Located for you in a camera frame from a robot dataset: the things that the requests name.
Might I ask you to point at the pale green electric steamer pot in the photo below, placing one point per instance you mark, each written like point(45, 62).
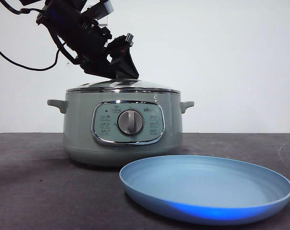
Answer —
point(80, 124)

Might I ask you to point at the blue round plate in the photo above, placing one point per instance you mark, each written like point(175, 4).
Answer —
point(207, 187)

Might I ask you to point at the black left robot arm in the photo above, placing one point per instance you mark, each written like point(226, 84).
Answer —
point(70, 31)

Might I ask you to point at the glass lid with green knob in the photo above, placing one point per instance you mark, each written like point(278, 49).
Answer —
point(149, 85)

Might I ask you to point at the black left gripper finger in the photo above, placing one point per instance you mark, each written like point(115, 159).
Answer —
point(98, 68)
point(126, 65)

